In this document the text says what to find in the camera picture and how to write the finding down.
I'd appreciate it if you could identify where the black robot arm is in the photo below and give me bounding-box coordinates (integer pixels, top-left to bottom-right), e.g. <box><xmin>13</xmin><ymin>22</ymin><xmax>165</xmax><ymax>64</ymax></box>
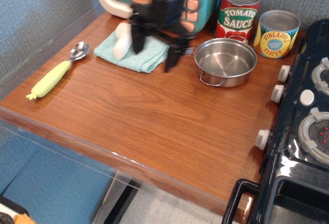
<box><xmin>130</xmin><ymin>0</ymin><xmax>195</xmax><ymax>72</ymax></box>

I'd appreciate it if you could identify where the teal folded cloth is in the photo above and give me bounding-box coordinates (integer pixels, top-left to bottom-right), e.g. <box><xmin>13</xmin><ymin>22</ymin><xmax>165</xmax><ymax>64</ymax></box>
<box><xmin>94</xmin><ymin>32</ymin><xmax>169</xmax><ymax>73</ymax></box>

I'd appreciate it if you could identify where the pineapple slices can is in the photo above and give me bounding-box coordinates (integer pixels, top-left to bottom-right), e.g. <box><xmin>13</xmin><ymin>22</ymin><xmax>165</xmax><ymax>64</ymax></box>
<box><xmin>253</xmin><ymin>10</ymin><xmax>301</xmax><ymax>59</ymax></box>

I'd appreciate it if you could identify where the small steel pot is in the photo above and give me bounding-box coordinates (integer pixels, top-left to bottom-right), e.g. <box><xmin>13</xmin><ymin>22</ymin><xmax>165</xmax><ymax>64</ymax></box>
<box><xmin>194</xmin><ymin>38</ymin><xmax>258</xmax><ymax>88</ymax></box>

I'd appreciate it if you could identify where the yellow handled metal spoon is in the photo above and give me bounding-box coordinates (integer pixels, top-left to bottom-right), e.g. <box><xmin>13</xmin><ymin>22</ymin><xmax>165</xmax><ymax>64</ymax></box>
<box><xmin>26</xmin><ymin>42</ymin><xmax>89</xmax><ymax>100</ymax></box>

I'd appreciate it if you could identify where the orange and black object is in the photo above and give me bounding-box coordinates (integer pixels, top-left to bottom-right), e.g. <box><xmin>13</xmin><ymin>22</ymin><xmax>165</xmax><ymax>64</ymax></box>
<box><xmin>1</xmin><ymin>196</ymin><xmax>36</xmax><ymax>224</ymax></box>

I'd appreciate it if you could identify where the plush white mushroom toy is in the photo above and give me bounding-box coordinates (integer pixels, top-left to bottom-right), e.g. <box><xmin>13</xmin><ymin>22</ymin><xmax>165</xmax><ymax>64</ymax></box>
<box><xmin>114</xmin><ymin>22</ymin><xmax>132</xmax><ymax>60</ymax></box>

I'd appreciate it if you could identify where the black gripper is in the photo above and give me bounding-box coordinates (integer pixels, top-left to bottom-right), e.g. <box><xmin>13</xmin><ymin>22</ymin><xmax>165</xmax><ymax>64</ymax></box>
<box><xmin>131</xmin><ymin>0</ymin><xmax>195</xmax><ymax>72</ymax></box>

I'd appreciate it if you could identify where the tomato sauce can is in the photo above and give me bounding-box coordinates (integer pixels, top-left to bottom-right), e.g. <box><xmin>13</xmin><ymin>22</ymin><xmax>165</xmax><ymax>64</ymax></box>
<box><xmin>215</xmin><ymin>0</ymin><xmax>261</xmax><ymax>42</ymax></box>

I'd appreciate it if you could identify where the black toy stove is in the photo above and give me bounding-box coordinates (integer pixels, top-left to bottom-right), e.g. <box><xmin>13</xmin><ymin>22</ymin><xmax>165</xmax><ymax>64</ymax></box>
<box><xmin>222</xmin><ymin>19</ymin><xmax>328</xmax><ymax>223</ymax></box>

